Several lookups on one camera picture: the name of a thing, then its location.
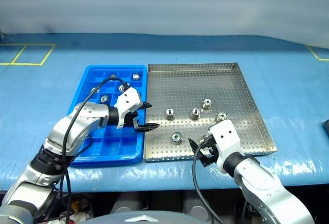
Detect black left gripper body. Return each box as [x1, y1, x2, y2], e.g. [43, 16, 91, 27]
[124, 103, 144, 129]

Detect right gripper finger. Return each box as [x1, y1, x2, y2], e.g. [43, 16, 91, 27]
[188, 138, 204, 156]
[199, 154, 220, 168]

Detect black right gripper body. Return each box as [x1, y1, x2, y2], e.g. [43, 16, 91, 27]
[199, 133, 219, 158]

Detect blue compartment tray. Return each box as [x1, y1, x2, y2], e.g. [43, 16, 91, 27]
[67, 64, 148, 167]

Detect perforated metal tray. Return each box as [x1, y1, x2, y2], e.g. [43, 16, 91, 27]
[143, 62, 278, 163]

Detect grey rounded housing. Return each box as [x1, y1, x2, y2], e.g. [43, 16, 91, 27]
[182, 192, 214, 222]
[110, 192, 144, 213]

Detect grey robot torso with logo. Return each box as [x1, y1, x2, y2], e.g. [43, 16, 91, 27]
[87, 210, 196, 224]

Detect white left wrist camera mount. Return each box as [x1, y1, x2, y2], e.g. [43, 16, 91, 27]
[114, 87, 143, 129]

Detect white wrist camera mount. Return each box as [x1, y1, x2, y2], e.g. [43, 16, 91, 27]
[208, 120, 242, 175]
[114, 87, 143, 129]

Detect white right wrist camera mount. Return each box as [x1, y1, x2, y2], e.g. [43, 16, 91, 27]
[208, 120, 242, 175]

